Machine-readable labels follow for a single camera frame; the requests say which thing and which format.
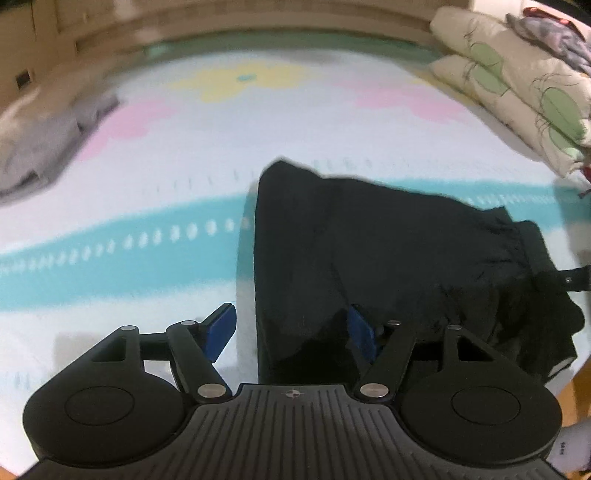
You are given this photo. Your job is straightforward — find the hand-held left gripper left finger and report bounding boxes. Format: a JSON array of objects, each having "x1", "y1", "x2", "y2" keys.
[{"x1": 87, "y1": 302, "x2": 238, "y2": 403}]

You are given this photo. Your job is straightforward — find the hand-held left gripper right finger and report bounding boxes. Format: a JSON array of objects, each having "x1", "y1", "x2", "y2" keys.
[{"x1": 346, "y1": 305, "x2": 506, "y2": 403}]

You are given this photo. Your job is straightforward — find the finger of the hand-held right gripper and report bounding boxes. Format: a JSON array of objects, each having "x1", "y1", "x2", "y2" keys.
[{"x1": 538, "y1": 265, "x2": 591, "y2": 294}]

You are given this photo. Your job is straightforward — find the black pants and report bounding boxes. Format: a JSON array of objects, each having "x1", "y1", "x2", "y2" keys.
[{"x1": 252, "y1": 159, "x2": 587, "y2": 386}]

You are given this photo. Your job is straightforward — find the pastel printed mat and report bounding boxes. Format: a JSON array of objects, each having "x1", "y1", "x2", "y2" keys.
[{"x1": 0, "y1": 44, "x2": 591, "y2": 476}]

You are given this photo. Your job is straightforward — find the person's white sock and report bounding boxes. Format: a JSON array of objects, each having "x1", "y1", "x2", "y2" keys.
[{"x1": 549, "y1": 422, "x2": 591, "y2": 468}]

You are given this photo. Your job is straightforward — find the cream leaf print quilt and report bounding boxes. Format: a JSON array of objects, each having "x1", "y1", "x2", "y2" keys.
[{"x1": 429, "y1": 7, "x2": 591, "y2": 180}]

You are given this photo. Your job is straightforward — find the floral patterned cloth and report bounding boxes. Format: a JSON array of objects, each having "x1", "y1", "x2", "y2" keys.
[{"x1": 505, "y1": 4, "x2": 591, "y2": 75}]

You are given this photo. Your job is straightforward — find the grey folded clothes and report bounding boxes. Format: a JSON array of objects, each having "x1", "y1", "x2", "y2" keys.
[{"x1": 0, "y1": 90, "x2": 122, "y2": 200}]

